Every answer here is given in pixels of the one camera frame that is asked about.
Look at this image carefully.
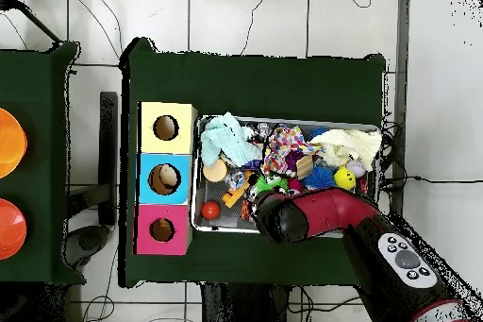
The shallow clear mesh bin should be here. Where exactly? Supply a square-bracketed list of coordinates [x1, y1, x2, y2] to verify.
[192, 115, 381, 236]

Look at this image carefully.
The orange flat plastic toy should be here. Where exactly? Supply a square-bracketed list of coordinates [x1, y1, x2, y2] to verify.
[222, 181, 253, 210]

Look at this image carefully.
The black stand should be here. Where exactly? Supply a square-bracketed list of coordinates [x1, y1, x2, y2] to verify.
[97, 91, 121, 227]

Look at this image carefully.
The blue spiky ball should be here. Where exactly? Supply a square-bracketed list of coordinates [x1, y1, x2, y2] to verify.
[304, 166, 339, 191]

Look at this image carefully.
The black cable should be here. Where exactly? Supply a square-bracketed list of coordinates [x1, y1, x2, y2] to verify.
[380, 173, 483, 188]
[241, 0, 275, 56]

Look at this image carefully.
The orange striped tiger plush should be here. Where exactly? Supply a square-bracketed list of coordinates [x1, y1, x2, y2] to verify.
[240, 199, 254, 222]

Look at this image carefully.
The cream yellow cloth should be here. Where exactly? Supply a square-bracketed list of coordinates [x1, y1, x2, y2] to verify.
[312, 128, 384, 173]

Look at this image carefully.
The large yellow ball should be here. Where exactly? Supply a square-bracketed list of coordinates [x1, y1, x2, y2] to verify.
[334, 166, 358, 193]

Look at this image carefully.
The toy hamburger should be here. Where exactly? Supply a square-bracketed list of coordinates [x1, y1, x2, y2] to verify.
[203, 159, 229, 184]

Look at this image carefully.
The wooden box with three holes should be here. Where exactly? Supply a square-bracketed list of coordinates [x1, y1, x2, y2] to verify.
[135, 101, 199, 257]

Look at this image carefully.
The dark green table cloth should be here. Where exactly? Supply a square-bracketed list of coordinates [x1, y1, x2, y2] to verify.
[0, 41, 81, 285]
[119, 37, 388, 289]

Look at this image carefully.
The orange bowl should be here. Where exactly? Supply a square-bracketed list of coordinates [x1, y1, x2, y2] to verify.
[0, 197, 28, 262]
[0, 107, 28, 180]

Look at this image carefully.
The green furry monster toy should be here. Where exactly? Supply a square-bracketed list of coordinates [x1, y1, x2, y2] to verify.
[256, 175, 291, 195]

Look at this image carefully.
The mint green cloth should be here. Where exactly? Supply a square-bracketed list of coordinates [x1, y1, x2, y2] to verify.
[199, 112, 264, 169]

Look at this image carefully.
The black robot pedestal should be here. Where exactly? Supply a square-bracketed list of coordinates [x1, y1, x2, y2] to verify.
[199, 282, 295, 322]

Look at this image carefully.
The colourful polka dot cloth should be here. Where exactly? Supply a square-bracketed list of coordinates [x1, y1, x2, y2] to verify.
[259, 125, 319, 178]

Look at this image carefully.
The red ball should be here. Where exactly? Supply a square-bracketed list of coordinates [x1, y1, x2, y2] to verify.
[201, 200, 223, 221]

